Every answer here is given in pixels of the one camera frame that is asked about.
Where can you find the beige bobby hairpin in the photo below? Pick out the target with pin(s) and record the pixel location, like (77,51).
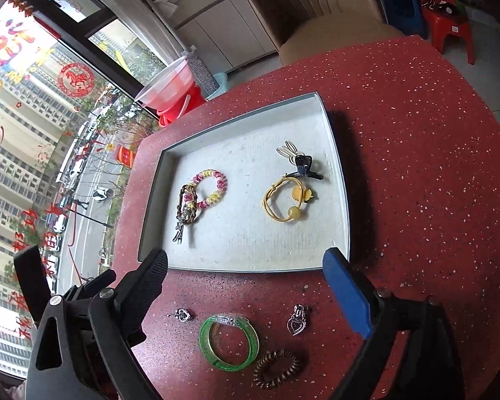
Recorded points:
(289,151)

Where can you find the red plastic bucket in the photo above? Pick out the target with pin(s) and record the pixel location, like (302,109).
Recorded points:
(189,101)

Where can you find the silver heart pendant brooch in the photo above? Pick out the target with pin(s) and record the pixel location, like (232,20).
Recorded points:
(297,322)

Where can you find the silver star hair clip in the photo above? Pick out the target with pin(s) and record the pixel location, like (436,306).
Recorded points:
(186,215)

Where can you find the blue plastic stool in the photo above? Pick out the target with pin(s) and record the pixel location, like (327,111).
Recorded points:
(406,16)

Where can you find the beige upholstered chair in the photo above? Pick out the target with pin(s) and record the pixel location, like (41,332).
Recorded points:
(300,29)

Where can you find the white cabinet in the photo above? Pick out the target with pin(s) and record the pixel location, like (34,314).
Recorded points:
(226,33)

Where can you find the grey white jewelry tray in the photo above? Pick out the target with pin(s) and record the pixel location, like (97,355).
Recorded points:
(246,232)

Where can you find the black hair claw clip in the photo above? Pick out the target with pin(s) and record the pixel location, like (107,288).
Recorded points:
(303,164)

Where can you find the translucent pink plastic basin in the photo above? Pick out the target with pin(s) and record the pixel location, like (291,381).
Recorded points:
(166,88)

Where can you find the green translucent bangle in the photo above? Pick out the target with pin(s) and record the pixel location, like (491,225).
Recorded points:
(228,342)

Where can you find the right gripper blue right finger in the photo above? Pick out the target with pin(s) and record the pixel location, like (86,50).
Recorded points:
(430,366)

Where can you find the red plastic stool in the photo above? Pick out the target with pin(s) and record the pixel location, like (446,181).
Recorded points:
(444,19)

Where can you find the light blue basin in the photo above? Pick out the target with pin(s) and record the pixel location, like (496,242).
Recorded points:
(223,85)

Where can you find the small silver heart charm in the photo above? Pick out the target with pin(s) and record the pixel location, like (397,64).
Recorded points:
(182,315)

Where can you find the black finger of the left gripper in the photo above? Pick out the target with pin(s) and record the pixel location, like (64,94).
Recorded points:
(33,284)

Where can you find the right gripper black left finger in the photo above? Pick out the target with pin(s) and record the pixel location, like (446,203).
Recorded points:
(133,296)

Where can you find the red horse window decal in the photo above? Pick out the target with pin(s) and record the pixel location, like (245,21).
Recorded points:
(76,80)

